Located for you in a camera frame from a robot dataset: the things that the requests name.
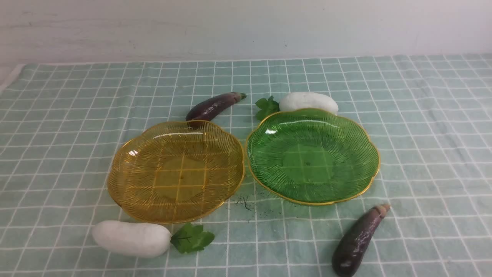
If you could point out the purple eggplant green stem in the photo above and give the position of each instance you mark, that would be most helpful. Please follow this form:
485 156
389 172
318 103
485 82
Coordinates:
208 109

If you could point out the white radish with leaves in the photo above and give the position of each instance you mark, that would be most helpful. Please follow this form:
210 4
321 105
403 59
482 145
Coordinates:
146 240
294 101

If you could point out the purple eggplant tan stem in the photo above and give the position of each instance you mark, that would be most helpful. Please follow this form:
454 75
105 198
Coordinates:
351 249

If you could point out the green ribbed plastic plate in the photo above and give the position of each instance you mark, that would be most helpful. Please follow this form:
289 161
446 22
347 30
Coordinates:
312 157

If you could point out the yellow ribbed plastic plate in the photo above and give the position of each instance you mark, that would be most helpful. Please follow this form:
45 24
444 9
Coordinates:
176 172

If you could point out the green checkered tablecloth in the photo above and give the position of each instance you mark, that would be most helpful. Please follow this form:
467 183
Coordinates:
429 116

